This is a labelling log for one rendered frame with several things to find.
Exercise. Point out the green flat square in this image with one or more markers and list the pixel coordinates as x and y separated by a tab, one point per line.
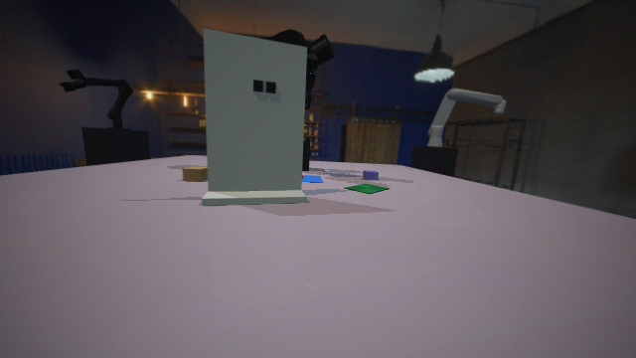
367	188

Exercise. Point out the small brown block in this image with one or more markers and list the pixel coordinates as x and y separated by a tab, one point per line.
196	174

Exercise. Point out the small purple block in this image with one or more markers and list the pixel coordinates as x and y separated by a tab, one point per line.
370	175

